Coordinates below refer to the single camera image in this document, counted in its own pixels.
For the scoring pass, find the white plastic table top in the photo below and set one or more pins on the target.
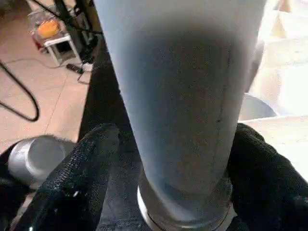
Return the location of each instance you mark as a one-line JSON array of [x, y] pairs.
[[284, 84]]

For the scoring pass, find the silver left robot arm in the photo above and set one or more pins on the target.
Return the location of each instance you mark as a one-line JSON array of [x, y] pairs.
[[36, 158]]

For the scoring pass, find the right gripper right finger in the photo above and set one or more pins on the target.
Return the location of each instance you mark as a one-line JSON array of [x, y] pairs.
[[267, 192]]

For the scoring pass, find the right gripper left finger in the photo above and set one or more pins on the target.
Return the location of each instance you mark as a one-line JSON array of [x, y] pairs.
[[72, 183]]

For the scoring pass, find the orange round object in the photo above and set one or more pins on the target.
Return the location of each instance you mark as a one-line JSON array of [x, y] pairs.
[[48, 28]]

